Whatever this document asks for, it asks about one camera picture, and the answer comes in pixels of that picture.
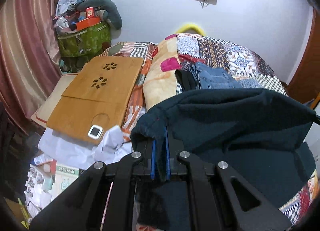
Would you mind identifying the white crumpled cloth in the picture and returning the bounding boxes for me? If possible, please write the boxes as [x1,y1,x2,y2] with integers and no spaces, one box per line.
[38,125,133,170]

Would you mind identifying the green patterned storage bag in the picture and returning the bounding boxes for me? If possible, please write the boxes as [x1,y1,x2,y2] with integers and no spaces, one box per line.
[57,22,111,57]

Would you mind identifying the dark teal sweatpants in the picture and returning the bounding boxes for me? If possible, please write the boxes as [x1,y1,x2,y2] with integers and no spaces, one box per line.
[131,88,316,224]

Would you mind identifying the wooden lap desk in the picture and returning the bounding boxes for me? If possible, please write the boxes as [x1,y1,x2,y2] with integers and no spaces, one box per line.
[47,56,143,145]

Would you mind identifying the folded blue jeans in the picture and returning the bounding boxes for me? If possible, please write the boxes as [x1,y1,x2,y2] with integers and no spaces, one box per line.
[175,62,251,91]

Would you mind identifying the white square gadget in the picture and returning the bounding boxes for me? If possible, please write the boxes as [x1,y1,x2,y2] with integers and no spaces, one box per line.
[87,125,103,140]

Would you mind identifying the patchwork patterned bedspread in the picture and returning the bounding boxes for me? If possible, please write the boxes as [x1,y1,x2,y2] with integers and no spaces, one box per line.
[165,33,287,95]

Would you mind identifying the striped maroon curtain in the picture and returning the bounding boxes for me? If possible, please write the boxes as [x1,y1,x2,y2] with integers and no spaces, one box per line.
[1,0,61,133]

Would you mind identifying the yellow round object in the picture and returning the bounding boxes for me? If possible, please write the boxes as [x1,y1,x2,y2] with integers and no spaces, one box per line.
[176,23,206,36]

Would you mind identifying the orange red box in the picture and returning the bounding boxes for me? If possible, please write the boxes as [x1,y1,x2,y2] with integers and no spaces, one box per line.
[76,17,101,30]

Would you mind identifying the grey plush toy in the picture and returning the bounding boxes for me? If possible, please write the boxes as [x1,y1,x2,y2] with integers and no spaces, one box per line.
[76,0,123,30]

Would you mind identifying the cream floral blanket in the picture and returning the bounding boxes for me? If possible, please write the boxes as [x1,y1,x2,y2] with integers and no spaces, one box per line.
[143,36,180,110]

